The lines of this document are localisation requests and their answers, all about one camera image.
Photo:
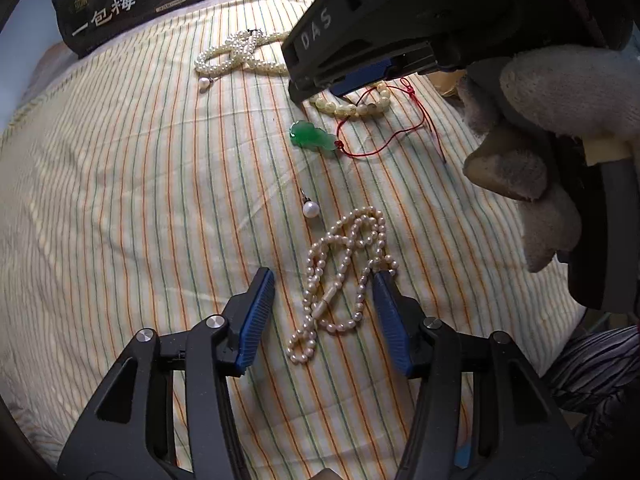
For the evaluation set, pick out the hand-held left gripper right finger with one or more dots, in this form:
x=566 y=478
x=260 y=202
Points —
x=392 y=320

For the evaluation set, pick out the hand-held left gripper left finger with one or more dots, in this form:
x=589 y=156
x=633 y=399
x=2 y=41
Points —
x=257 y=310

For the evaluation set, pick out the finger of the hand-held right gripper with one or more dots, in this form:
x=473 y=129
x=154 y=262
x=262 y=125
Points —
x=360 y=77

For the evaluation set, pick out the white pearl earring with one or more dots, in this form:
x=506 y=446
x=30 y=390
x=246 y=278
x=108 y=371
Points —
x=203 y=85
x=311 y=208

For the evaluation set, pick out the person's right hand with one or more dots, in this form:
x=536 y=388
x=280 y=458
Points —
x=565 y=90

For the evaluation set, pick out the person's striped dark clothing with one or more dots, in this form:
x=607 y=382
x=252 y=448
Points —
x=595 y=365

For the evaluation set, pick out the black snack bag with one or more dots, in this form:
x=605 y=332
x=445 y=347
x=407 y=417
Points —
x=125 y=15

